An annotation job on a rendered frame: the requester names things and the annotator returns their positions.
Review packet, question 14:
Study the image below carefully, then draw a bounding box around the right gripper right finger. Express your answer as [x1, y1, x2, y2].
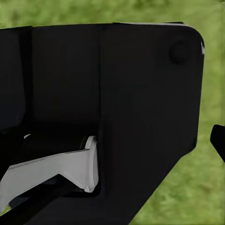
[210, 125, 225, 162]

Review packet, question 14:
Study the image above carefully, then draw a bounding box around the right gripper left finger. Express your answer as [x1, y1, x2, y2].
[0, 125, 24, 181]

